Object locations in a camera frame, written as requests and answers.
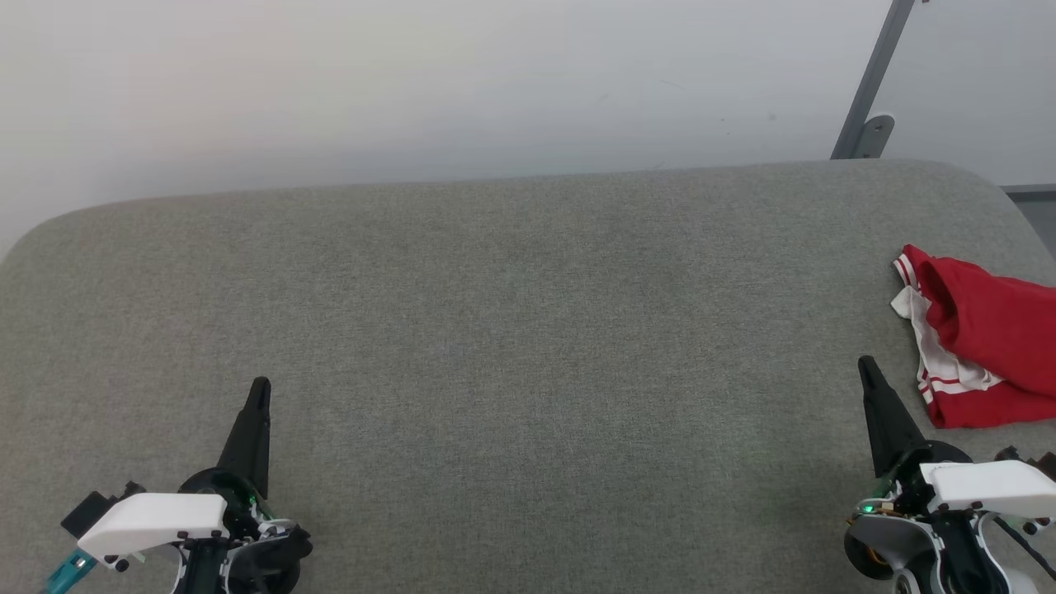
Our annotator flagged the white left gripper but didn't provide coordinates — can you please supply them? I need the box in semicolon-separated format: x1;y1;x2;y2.
77;377;277;572

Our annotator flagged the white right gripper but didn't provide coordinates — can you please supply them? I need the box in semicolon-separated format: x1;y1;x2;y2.
857;356;1056;516

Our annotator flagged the red shirt with white sleeves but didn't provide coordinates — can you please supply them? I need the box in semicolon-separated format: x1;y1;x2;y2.
890;243;1056;430

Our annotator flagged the grey fabric sofa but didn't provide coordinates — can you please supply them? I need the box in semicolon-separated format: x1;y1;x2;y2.
0;158;1056;594

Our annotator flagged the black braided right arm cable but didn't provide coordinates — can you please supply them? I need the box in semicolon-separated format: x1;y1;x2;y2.
990;516;1056;580

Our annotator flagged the teal left camera connector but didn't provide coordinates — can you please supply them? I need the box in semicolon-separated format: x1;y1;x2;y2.
45;549;97;594

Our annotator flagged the grey metal bracket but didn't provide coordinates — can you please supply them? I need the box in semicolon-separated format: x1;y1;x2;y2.
850;115;895;160

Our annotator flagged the grey metal post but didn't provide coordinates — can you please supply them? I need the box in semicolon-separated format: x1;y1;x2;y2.
830;0;917;160

